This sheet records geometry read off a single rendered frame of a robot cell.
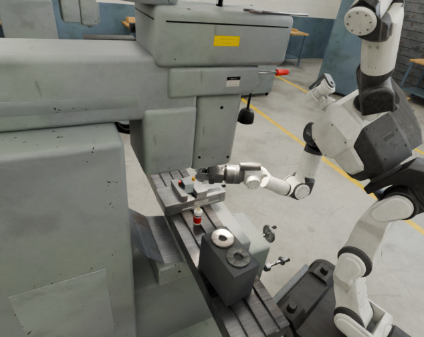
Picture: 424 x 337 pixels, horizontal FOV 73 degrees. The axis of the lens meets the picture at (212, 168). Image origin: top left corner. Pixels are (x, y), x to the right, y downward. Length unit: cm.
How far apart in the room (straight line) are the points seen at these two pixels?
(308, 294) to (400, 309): 120
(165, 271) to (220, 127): 71
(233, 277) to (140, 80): 72
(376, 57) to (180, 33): 54
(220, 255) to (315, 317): 80
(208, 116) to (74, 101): 44
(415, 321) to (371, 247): 155
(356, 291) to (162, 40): 130
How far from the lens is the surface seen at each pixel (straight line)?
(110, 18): 761
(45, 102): 91
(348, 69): 712
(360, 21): 87
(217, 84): 100
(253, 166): 130
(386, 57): 96
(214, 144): 113
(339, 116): 112
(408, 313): 288
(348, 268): 142
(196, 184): 154
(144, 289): 150
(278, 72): 114
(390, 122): 119
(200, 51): 93
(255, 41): 102
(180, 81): 94
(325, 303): 183
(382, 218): 125
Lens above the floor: 198
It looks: 34 degrees down
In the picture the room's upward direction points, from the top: 7 degrees clockwise
